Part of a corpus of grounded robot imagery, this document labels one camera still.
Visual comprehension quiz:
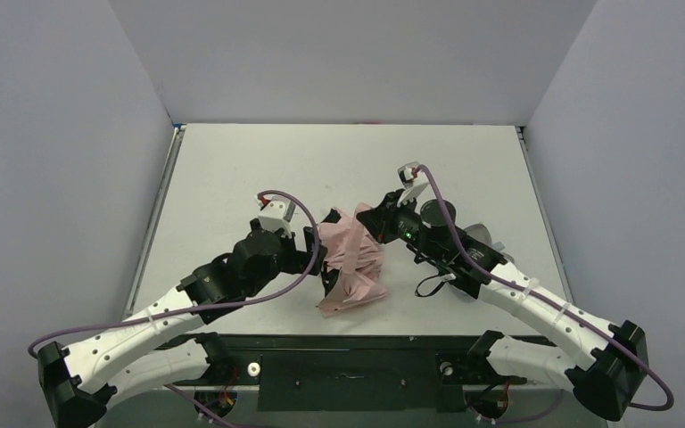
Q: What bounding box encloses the pink folding umbrella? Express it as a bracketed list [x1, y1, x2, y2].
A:
[318, 203, 388, 317]

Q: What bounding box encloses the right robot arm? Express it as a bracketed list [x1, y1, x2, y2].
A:
[355, 191, 648, 421]

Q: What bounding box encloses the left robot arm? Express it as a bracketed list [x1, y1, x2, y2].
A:
[29, 217, 326, 427]

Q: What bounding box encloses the grey umbrella sleeve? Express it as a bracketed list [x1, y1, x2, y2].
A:
[463, 223, 515, 263]

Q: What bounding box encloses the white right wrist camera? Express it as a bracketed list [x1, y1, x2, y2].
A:
[397, 161, 429, 206]

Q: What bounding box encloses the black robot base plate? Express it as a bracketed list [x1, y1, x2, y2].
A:
[163, 333, 527, 413]

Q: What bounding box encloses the aluminium table frame rail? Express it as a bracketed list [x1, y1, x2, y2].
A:
[120, 123, 188, 320]

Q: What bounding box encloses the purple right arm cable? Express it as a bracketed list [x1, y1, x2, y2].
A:
[413, 164, 676, 424]

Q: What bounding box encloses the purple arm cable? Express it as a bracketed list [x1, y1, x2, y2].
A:
[413, 164, 676, 424]
[27, 190, 322, 428]

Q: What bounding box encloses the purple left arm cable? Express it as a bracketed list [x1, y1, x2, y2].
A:
[27, 190, 322, 428]

